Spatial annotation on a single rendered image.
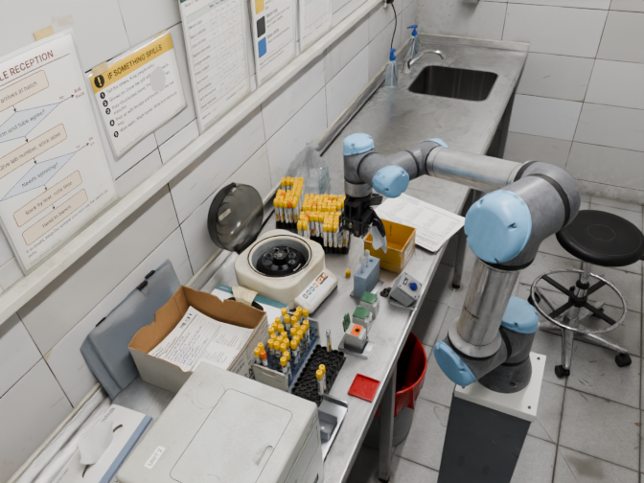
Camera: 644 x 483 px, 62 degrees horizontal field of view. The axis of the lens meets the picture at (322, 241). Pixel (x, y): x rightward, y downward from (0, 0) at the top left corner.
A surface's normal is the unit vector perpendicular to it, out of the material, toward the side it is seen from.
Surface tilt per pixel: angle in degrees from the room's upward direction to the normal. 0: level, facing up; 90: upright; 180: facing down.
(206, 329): 2
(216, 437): 0
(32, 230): 92
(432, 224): 0
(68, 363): 90
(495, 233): 83
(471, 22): 90
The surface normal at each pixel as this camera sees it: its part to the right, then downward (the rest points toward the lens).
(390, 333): -0.05, -0.77
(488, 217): -0.83, 0.29
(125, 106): 0.91, 0.24
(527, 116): -0.41, 0.59
